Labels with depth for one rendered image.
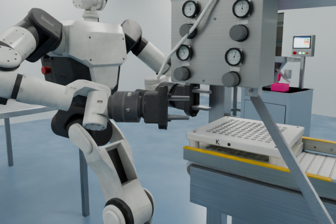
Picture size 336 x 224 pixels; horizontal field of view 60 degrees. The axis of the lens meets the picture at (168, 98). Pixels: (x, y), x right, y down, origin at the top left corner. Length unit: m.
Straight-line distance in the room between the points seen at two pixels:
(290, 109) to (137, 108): 2.73
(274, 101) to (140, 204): 2.52
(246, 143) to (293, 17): 5.77
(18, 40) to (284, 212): 0.80
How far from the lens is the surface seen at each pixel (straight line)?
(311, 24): 6.24
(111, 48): 1.13
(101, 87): 0.84
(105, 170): 1.15
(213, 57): 0.65
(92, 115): 0.81
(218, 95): 1.01
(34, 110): 1.93
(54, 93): 0.80
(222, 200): 0.77
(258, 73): 0.62
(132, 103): 0.78
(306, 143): 0.94
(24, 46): 0.93
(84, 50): 1.05
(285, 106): 3.38
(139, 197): 1.17
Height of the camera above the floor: 1.21
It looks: 9 degrees down
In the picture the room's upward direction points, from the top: straight up
